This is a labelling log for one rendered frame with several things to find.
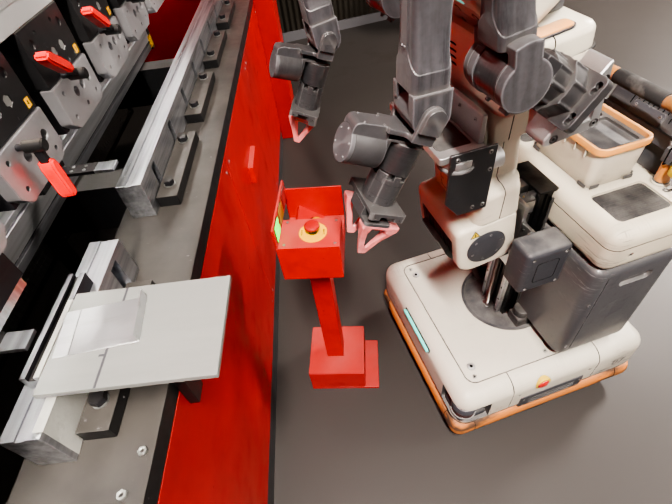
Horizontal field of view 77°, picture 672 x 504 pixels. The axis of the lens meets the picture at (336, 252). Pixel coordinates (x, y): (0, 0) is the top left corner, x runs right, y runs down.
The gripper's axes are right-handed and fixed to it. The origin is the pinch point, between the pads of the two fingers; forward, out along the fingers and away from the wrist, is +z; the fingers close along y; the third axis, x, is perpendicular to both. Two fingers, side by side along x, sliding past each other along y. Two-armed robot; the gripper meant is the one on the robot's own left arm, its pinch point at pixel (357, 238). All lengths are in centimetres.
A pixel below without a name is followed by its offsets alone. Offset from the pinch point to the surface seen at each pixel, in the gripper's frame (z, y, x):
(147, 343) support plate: 16.1, 8.6, -32.5
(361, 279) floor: 80, -69, 63
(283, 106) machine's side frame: 61, -202, 50
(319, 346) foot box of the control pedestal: 82, -35, 32
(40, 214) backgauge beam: 35, -44, -54
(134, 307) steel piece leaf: 16.8, 0.9, -34.3
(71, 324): 21.2, 0.5, -43.1
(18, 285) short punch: 15, -2, -50
